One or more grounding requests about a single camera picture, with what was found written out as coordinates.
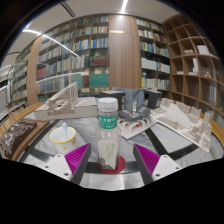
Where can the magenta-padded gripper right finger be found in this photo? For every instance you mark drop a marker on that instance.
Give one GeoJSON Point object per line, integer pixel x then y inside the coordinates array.
{"type": "Point", "coordinates": [166, 166]}

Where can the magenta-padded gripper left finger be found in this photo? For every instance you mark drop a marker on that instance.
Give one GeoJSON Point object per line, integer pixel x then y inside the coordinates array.
{"type": "Point", "coordinates": [58, 165]}

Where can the clear plastic drink bottle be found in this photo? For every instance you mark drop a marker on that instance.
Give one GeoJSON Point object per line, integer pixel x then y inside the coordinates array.
{"type": "Point", "coordinates": [108, 146]}

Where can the white mug with yellow rim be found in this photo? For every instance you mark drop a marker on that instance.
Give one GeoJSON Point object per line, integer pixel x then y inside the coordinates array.
{"type": "Point", "coordinates": [61, 141]}

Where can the white spoon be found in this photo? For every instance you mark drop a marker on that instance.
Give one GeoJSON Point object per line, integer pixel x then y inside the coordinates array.
{"type": "Point", "coordinates": [64, 128]}

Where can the flat round red coaster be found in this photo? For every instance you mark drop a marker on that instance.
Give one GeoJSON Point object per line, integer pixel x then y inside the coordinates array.
{"type": "Point", "coordinates": [122, 165]}

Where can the white stepped architectural model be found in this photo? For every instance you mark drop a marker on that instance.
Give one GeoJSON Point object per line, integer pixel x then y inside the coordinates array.
{"type": "Point", "coordinates": [183, 123]}

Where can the brown architectural model on board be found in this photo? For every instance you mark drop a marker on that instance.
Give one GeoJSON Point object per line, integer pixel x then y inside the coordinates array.
{"type": "Point", "coordinates": [16, 136]}

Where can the long white architectural model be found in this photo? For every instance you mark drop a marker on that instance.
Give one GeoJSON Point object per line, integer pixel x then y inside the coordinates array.
{"type": "Point", "coordinates": [66, 103]}

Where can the dark grey architectural model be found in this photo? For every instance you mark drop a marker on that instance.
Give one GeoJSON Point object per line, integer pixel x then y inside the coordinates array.
{"type": "Point", "coordinates": [136, 101]}

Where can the wooden cubby shelf unit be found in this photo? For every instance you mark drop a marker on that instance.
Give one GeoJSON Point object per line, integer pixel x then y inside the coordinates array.
{"type": "Point", "coordinates": [193, 66]}

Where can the linear ceiling lights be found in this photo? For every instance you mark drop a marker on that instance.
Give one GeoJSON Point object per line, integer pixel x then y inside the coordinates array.
{"type": "Point", "coordinates": [53, 41]}

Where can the tall bookshelf wall with books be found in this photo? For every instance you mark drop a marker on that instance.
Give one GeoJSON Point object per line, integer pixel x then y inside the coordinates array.
{"type": "Point", "coordinates": [76, 53]}

